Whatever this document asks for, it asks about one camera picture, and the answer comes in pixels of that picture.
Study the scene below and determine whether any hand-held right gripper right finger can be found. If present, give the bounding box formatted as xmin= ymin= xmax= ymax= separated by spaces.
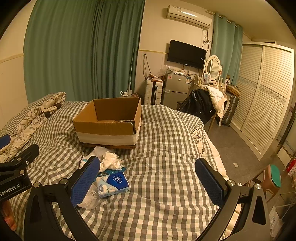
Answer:
xmin=195 ymin=158 xmax=271 ymax=241

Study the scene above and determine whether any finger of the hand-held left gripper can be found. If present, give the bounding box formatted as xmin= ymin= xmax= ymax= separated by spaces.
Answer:
xmin=0 ymin=134 xmax=11 ymax=150
xmin=0 ymin=144 xmax=40 ymax=179

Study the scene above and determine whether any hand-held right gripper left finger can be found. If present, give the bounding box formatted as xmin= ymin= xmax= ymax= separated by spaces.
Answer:
xmin=23 ymin=156 xmax=102 ymax=241

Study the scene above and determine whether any clear plastic jar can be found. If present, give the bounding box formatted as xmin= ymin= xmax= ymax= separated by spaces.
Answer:
xmin=76 ymin=183 xmax=101 ymax=210

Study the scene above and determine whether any blue white tissue pack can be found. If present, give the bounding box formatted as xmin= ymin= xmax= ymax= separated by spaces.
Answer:
xmin=96 ymin=171 xmax=130 ymax=198

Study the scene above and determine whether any white cloth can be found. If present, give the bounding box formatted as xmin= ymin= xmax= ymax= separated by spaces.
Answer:
xmin=99 ymin=152 xmax=123 ymax=172

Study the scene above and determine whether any brown cardboard box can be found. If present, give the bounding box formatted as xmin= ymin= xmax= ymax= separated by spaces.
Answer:
xmin=72 ymin=97 xmax=142 ymax=149

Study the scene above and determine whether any person's left hand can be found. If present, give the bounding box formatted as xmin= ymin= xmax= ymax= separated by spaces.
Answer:
xmin=0 ymin=200 xmax=18 ymax=232

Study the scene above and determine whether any floral cream quilt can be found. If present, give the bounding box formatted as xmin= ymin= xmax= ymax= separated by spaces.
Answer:
xmin=0 ymin=91 xmax=66 ymax=163

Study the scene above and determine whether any grey white checked blanket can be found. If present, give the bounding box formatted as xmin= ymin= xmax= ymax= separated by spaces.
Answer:
xmin=0 ymin=94 xmax=230 ymax=241

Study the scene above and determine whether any wooden chair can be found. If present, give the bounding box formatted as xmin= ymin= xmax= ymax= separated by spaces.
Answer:
xmin=205 ymin=109 xmax=223 ymax=134

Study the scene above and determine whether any green seat wooden stool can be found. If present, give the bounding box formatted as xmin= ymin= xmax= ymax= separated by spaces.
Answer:
xmin=250 ymin=164 xmax=282 ymax=203

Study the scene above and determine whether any dark hard suitcase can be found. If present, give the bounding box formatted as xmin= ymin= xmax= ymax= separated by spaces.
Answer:
xmin=221 ymin=91 xmax=240 ymax=127

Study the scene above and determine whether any chair with black jacket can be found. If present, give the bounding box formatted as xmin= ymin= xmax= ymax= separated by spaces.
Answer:
xmin=177 ymin=89 xmax=214 ymax=126

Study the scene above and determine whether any red white bag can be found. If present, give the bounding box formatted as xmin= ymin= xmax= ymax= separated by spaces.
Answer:
xmin=287 ymin=158 xmax=296 ymax=176

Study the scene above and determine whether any white padded coat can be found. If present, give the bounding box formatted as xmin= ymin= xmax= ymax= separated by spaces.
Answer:
xmin=200 ymin=85 xmax=228 ymax=120

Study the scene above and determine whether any brown woven bag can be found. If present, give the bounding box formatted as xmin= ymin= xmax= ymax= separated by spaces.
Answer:
xmin=225 ymin=84 xmax=241 ymax=94

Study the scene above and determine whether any silver small fridge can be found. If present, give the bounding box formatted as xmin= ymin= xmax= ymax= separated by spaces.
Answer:
xmin=161 ymin=71 xmax=190 ymax=110

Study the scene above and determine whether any white louvred wardrobe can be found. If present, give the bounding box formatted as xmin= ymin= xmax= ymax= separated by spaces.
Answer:
xmin=230 ymin=41 xmax=295 ymax=161

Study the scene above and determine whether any white suitcase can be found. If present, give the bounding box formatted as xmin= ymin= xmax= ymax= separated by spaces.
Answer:
xmin=144 ymin=79 xmax=163 ymax=105

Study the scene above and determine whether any white oval mirror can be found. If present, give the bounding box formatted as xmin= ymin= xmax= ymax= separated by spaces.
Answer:
xmin=205 ymin=55 xmax=221 ymax=81

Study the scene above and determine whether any white mop pole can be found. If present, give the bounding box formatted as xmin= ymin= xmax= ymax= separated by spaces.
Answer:
xmin=128 ymin=48 xmax=135 ymax=93

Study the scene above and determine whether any wide green curtain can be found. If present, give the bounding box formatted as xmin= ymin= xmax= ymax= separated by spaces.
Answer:
xmin=23 ymin=0 xmax=146 ymax=105

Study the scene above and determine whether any clear plastic bag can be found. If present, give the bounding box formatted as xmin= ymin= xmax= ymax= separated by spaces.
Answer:
xmin=158 ymin=65 xmax=171 ymax=76

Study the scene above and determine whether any narrow green curtain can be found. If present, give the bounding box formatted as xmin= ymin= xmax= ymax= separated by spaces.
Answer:
xmin=210 ymin=13 xmax=244 ymax=87

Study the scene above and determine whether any white air conditioner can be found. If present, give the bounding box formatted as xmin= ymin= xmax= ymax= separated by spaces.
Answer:
xmin=165 ymin=5 xmax=213 ymax=29

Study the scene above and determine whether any black wall television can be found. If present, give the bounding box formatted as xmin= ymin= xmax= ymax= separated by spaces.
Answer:
xmin=167 ymin=39 xmax=207 ymax=69

